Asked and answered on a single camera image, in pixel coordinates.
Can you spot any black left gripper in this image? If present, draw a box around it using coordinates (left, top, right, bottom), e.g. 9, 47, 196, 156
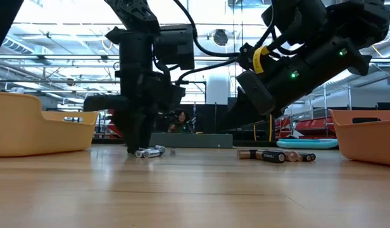
83, 71, 160, 155

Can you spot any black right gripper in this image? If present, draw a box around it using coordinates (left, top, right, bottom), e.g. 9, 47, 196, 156
218, 43, 330, 132

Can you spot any black cabinet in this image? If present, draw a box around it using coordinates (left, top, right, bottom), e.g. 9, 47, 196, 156
227, 97, 276, 143

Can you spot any red storage bins stack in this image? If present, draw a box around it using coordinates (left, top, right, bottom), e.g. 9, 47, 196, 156
275, 116, 337, 140
106, 109, 125, 139

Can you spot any yellow vertical pole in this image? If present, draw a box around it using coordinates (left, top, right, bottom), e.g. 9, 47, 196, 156
268, 113, 274, 143

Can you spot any white building column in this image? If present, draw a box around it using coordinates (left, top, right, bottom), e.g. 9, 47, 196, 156
206, 74, 230, 105

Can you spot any person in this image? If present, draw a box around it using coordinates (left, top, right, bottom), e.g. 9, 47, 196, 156
168, 109, 196, 134

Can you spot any yellow label tag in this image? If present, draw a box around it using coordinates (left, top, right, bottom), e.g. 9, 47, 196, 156
252, 45, 271, 75

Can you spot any metal shelving rack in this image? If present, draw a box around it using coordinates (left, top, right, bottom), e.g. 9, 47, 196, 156
286, 85, 353, 140

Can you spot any yellow plastic bin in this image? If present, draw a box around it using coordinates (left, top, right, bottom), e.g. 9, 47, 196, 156
0, 91, 99, 158

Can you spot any orange plastic bin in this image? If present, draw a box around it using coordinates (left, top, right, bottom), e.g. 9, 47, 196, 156
328, 109, 390, 168

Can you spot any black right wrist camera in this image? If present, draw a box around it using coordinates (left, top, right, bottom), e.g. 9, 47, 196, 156
236, 70, 276, 117

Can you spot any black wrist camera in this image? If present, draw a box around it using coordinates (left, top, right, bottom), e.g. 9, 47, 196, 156
236, 70, 276, 117
150, 72, 187, 112

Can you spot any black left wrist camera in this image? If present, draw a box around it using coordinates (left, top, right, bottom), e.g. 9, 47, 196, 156
150, 72, 187, 112

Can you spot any black stand frame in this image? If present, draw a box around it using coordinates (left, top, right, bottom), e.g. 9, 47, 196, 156
174, 80, 208, 104

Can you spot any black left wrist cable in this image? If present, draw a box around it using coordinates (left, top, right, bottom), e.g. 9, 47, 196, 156
172, 0, 242, 85

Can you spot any black ceiling cord reel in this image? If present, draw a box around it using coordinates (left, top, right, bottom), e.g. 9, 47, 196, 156
212, 28, 230, 48

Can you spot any silver ceiling duct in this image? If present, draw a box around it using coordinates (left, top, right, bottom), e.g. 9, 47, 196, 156
318, 68, 390, 92
1, 36, 53, 56

